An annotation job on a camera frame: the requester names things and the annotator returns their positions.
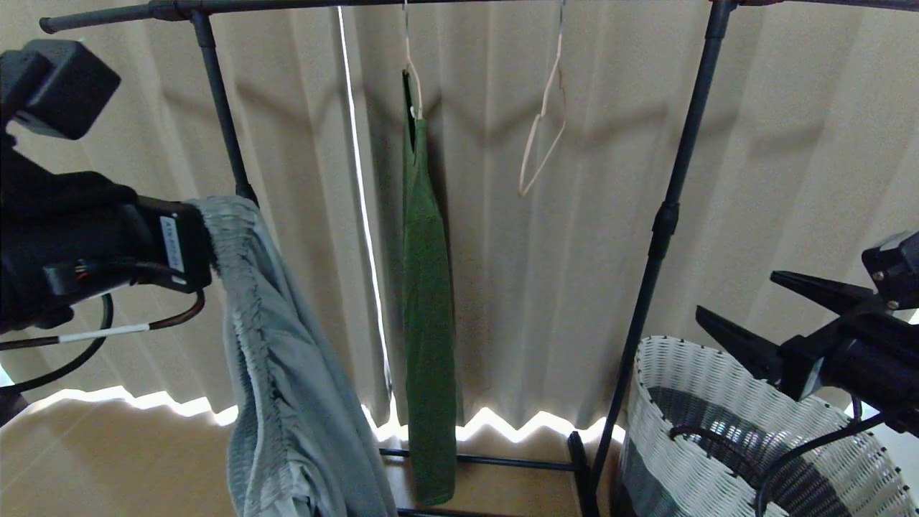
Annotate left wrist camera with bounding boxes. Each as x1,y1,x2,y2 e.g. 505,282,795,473
0,39,137,216

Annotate green printed sleeveless shirt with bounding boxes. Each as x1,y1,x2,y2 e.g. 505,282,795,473
401,70,458,506

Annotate beige curtain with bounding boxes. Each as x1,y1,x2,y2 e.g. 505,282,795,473
0,0,919,442

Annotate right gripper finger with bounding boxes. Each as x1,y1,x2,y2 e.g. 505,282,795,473
695,305,785,385
770,271,874,315

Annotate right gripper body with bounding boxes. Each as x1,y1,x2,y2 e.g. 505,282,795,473
781,302,919,437

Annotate pale grey shorts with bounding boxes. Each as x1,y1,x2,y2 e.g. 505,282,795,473
188,195,397,517

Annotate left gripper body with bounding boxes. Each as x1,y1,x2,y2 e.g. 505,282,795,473
0,192,214,332

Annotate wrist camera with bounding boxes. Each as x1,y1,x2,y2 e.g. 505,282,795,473
0,39,137,216
862,231,919,309

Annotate white laundry basket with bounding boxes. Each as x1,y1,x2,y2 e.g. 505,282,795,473
619,336,919,517

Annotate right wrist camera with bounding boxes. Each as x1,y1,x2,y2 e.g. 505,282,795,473
862,231,919,309

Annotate pink clothes hanger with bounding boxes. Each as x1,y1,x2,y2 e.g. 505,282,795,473
402,0,426,119
518,0,568,197

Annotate black clothes rack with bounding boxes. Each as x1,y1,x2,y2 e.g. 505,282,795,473
39,0,919,517

